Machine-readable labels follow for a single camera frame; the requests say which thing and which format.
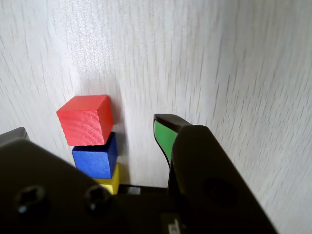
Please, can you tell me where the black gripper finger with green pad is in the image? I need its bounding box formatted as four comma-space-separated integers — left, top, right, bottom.
0, 126, 118, 234
154, 113, 279, 234

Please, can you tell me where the blue wooden cube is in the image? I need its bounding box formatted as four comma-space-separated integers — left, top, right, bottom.
72, 132, 118, 179

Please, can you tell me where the red wooden cube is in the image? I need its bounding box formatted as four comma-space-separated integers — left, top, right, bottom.
56, 95, 115, 147

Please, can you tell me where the yellow wooden cube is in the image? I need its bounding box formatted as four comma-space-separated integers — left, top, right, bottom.
93, 162, 120, 195

